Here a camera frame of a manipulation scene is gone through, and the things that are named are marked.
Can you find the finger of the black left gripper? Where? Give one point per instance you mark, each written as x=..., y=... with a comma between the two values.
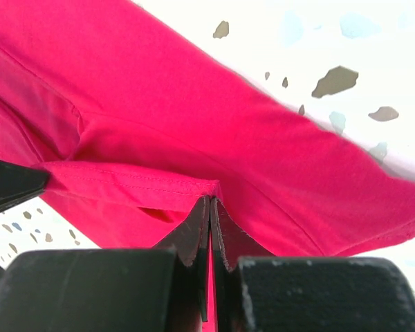
x=19, y=184

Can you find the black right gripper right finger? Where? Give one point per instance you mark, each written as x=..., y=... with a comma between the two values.
x=254, y=290

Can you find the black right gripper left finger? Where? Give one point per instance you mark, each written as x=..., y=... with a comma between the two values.
x=164, y=288

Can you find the magenta red t shirt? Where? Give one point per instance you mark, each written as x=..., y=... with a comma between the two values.
x=135, y=123

